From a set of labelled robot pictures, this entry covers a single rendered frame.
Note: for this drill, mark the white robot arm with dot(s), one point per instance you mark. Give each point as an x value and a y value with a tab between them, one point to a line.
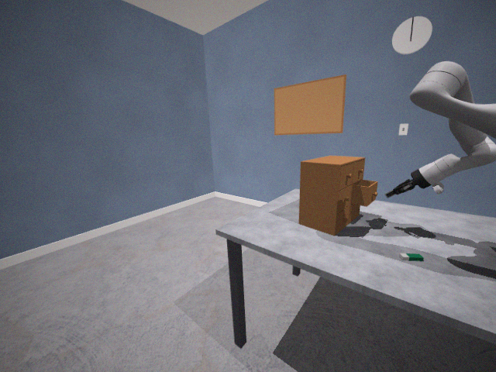
445	90

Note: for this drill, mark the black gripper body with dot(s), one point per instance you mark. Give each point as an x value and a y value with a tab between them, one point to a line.
418	179

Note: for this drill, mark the green and white eraser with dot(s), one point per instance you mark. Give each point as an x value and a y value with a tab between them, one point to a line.
411	256

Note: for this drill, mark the brown wooden chest of drawers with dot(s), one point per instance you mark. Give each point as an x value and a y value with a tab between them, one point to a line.
319	193

